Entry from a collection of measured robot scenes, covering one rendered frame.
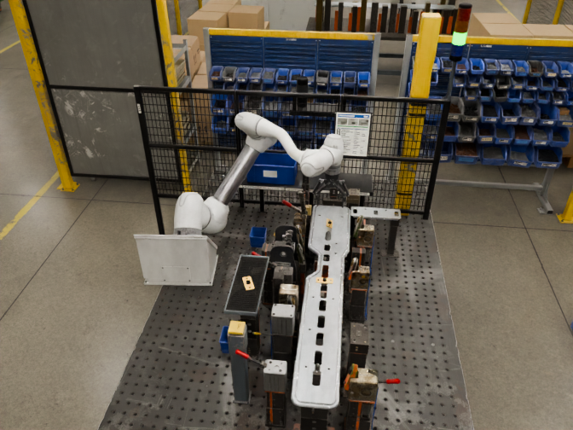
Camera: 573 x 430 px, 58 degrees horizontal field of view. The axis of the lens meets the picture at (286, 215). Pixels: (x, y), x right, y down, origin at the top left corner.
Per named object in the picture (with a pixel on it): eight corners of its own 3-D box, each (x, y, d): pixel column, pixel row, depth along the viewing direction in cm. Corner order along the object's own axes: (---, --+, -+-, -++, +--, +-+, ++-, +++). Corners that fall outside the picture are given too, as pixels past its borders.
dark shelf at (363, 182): (372, 196, 317) (373, 192, 316) (228, 187, 326) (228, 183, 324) (372, 177, 335) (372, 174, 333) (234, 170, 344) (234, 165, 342)
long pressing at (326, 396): (345, 411, 197) (345, 409, 197) (286, 405, 200) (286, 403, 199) (350, 207, 309) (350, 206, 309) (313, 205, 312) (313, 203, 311)
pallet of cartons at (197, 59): (231, 153, 571) (225, 59, 511) (159, 152, 574) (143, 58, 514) (244, 108, 670) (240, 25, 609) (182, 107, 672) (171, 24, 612)
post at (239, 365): (249, 404, 233) (244, 338, 207) (232, 403, 233) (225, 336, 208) (251, 390, 239) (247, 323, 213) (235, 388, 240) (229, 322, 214)
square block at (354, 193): (355, 243, 328) (360, 195, 307) (343, 242, 329) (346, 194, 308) (355, 235, 335) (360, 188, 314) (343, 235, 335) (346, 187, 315)
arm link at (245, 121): (261, 112, 285) (272, 121, 297) (236, 104, 293) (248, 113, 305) (251, 134, 285) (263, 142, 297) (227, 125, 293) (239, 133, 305)
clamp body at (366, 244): (371, 281, 300) (378, 232, 280) (350, 279, 301) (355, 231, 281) (371, 270, 307) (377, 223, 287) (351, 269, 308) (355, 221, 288)
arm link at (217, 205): (183, 221, 309) (205, 228, 328) (200, 235, 301) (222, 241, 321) (251, 110, 303) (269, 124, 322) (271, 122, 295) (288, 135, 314)
